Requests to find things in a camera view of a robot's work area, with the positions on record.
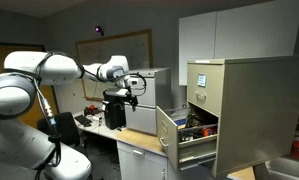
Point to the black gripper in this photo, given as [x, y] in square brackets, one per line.
[117, 94]

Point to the beige cabinet drawer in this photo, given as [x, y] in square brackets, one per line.
[170, 140]
[204, 91]

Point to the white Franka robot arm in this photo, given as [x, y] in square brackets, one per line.
[25, 143]

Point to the white desk drawer unit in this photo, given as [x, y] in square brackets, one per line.
[139, 163]

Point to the beige closed cabinet drawer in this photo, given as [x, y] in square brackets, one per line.
[204, 91]

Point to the blue white drawer label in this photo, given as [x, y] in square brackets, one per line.
[201, 80]

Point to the orange tool in drawer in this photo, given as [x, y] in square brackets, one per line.
[209, 131]

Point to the grey metal filing cabinet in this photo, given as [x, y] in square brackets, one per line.
[152, 100]

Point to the black computer tower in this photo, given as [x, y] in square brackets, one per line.
[114, 116]

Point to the wooden top desk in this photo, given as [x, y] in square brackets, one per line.
[135, 137]

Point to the red black tool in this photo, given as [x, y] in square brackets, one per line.
[90, 110]

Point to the black keyboard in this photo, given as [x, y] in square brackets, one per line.
[83, 120]

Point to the wood framed whiteboard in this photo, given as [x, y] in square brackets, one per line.
[135, 46]

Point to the black office chair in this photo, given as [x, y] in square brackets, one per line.
[67, 128]

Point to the beige metal filing cabinet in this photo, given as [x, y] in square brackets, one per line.
[259, 113]

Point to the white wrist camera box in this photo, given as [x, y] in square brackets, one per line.
[132, 81]

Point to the camera with purple light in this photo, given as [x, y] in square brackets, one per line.
[99, 30]

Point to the white wall panel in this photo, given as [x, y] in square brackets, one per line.
[242, 36]

